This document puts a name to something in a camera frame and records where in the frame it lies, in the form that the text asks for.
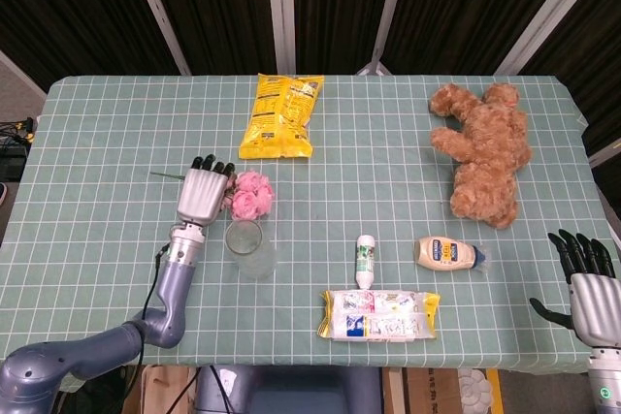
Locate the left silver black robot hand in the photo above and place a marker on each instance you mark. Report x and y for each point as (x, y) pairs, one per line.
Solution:
(201, 193)

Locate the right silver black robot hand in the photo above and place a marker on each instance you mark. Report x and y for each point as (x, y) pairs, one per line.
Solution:
(599, 309)

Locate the pink artificial flower bouquet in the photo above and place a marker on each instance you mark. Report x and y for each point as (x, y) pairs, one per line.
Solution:
(250, 198)

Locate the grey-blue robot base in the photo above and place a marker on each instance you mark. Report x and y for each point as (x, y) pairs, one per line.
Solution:
(291, 392)

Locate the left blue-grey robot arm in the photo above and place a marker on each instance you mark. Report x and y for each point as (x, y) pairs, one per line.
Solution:
(172, 288)

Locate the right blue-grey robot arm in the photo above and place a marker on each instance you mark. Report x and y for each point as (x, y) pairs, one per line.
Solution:
(606, 380)

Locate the clear glass cup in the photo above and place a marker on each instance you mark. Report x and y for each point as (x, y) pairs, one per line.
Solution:
(252, 259)

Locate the yellow snack bag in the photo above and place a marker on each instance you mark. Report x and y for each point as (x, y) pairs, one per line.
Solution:
(281, 118)

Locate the green checked tablecloth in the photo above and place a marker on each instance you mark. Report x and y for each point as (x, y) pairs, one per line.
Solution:
(97, 239)

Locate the mayonnaise squeeze bottle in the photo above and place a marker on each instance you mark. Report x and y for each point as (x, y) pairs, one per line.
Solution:
(439, 253)

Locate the small white green-label bottle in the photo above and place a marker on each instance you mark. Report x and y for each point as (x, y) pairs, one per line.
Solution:
(365, 261)

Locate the brown cardboard box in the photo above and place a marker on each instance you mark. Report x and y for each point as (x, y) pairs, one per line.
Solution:
(432, 392)

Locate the black curtain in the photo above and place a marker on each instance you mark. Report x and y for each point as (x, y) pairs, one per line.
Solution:
(218, 7)

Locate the brown teddy bear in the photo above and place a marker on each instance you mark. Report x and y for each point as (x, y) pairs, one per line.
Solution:
(485, 152)

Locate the light wooden board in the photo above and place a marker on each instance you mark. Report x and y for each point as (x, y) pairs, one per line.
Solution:
(160, 390)

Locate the white yellow wipes package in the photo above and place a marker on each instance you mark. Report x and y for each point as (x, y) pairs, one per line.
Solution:
(378, 317)

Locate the white metal frame post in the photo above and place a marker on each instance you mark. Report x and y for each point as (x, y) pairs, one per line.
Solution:
(157, 11)
(388, 11)
(281, 11)
(548, 11)

